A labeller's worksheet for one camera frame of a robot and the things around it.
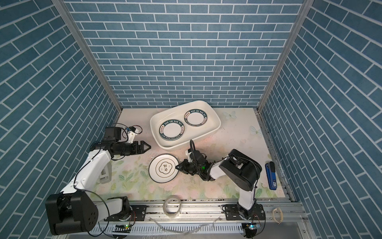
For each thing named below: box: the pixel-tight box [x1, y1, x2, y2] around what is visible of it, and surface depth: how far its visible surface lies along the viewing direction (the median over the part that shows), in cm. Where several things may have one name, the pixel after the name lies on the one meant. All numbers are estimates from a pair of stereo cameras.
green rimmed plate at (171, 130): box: [158, 119, 186, 141], surface depth 107 cm
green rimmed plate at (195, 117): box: [184, 108, 208, 127], surface depth 115 cm
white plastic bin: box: [150, 100, 222, 150], surface depth 110 cm
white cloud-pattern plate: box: [148, 153, 180, 184], surface depth 88 cm
